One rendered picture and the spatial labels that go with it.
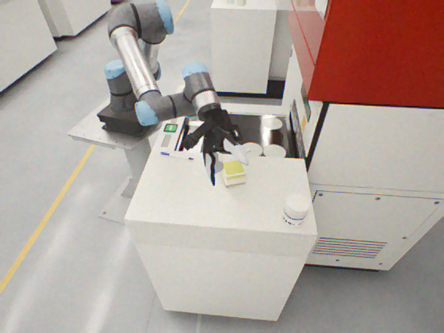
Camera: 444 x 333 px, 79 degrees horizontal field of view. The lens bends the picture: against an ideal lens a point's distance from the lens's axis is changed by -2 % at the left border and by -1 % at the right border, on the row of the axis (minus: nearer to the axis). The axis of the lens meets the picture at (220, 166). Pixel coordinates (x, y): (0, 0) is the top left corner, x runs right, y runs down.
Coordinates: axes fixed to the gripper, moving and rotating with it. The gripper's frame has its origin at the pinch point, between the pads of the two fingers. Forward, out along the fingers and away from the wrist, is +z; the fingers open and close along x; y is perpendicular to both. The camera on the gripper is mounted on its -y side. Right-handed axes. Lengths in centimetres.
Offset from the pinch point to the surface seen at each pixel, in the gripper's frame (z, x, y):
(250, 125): -32, 29, 54
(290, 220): 16.0, 2.5, 20.5
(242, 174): -3.4, 12.9, 18.6
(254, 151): -16, 24, 43
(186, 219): 4.7, 25.0, -0.3
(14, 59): -275, 286, -9
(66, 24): -388, 318, 72
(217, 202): 2.5, 20.9, 10.8
